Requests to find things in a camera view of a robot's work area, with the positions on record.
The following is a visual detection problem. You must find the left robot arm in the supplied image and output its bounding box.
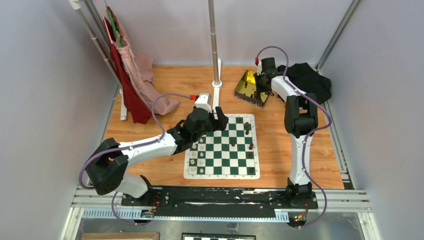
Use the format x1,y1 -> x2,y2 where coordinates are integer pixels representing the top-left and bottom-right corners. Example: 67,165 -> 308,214
83,106 -> 229,207

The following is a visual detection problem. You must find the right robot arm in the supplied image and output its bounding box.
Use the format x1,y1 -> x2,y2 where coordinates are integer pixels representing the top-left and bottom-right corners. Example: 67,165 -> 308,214
254,57 -> 318,209

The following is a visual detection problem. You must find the green white chess board mat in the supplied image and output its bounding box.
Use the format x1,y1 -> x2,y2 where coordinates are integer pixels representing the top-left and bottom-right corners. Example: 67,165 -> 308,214
183,114 -> 261,180

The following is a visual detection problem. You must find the decorated gold tin box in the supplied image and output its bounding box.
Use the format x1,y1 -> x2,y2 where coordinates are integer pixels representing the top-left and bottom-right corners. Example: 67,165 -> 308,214
234,70 -> 269,108

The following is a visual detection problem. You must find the white stand base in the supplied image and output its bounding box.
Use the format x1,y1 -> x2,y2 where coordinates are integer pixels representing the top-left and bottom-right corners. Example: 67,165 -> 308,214
212,58 -> 223,110

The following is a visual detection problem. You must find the black cloth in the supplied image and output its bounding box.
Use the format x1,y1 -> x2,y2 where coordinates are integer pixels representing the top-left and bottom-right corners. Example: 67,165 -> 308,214
286,62 -> 332,104

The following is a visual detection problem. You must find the red cloth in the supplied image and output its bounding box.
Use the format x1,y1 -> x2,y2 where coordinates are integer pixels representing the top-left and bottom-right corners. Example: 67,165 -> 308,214
103,17 -> 152,125

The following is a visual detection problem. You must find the pink cloth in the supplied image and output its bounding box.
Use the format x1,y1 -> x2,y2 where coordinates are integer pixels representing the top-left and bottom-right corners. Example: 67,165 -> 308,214
106,5 -> 181,115

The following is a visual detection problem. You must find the metal stand pole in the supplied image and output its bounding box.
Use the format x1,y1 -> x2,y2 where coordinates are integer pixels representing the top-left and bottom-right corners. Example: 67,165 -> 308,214
207,0 -> 219,83

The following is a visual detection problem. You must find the white clothes rack pole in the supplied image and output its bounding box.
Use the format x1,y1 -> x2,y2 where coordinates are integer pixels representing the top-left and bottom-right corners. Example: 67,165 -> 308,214
68,0 -> 128,121

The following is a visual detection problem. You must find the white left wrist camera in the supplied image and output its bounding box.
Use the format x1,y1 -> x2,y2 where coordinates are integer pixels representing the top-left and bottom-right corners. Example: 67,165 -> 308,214
194,93 -> 213,113

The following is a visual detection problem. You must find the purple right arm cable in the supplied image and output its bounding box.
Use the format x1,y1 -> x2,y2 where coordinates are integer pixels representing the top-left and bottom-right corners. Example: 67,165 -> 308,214
254,45 -> 333,230

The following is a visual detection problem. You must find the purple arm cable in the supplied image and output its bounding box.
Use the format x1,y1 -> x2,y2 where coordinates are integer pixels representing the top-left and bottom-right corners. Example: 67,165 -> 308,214
254,45 -> 333,230
78,93 -> 198,227

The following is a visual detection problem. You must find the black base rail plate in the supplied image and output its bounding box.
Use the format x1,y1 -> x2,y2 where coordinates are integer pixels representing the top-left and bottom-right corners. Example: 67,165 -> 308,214
121,186 -> 318,218

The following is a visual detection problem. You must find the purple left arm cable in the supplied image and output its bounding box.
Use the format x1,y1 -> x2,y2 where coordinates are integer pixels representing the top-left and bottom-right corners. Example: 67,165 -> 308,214
78,93 -> 198,227

